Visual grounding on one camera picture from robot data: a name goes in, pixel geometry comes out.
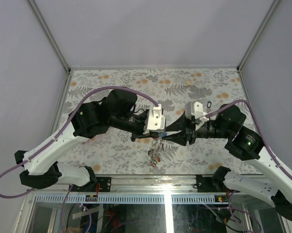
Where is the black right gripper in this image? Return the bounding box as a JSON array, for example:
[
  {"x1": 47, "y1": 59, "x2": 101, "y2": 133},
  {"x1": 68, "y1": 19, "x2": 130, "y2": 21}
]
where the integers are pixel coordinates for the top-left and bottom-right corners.
[{"x1": 162, "y1": 110, "x2": 232, "y2": 146}]

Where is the large metal keyring with keys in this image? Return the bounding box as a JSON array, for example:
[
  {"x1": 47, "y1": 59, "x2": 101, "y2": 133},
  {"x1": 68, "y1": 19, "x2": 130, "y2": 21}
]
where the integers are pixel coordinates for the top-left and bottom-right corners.
[{"x1": 147, "y1": 133, "x2": 167, "y2": 167}]

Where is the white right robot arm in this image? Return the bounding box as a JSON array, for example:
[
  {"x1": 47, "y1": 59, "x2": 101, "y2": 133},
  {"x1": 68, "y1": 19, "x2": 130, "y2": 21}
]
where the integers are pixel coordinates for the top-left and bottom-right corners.
[{"x1": 163, "y1": 103, "x2": 292, "y2": 221}]

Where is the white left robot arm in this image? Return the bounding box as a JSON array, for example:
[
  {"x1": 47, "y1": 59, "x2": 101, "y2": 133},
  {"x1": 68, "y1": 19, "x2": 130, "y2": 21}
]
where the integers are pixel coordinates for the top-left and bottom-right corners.
[{"x1": 15, "y1": 89, "x2": 148, "y2": 192}]

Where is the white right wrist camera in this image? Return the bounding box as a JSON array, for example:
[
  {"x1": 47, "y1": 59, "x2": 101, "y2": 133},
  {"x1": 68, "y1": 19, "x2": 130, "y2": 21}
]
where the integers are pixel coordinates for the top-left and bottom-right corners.
[{"x1": 185, "y1": 102, "x2": 209, "y2": 122}]

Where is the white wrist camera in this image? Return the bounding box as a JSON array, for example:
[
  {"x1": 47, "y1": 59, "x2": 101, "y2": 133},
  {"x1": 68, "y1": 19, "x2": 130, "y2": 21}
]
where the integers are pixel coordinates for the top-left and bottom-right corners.
[
  {"x1": 144, "y1": 104, "x2": 166, "y2": 134},
  {"x1": 185, "y1": 102, "x2": 209, "y2": 122}
]

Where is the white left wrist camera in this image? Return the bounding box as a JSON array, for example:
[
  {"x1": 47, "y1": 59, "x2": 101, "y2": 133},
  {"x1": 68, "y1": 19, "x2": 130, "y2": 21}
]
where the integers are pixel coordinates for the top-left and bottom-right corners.
[{"x1": 144, "y1": 104, "x2": 166, "y2": 134}]

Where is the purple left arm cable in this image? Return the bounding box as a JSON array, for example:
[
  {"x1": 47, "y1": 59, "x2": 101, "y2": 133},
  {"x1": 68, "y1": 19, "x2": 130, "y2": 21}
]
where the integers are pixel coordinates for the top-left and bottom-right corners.
[{"x1": 0, "y1": 86, "x2": 158, "y2": 233}]

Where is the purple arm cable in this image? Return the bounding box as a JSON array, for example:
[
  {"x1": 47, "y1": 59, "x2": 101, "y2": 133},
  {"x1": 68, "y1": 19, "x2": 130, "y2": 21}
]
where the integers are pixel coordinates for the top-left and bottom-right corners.
[
  {"x1": 0, "y1": 86, "x2": 158, "y2": 233},
  {"x1": 205, "y1": 99, "x2": 292, "y2": 233}
]

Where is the aluminium front rail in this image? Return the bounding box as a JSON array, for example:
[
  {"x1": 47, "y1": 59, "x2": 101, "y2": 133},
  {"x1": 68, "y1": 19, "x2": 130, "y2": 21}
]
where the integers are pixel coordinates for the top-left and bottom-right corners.
[{"x1": 27, "y1": 175, "x2": 231, "y2": 204}]

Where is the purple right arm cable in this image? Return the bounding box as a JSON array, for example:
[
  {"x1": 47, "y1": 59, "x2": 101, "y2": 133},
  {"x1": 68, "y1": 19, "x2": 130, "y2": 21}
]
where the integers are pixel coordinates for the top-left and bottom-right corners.
[{"x1": 205, "y1": 99, "x2": 292, "y2": 233}]

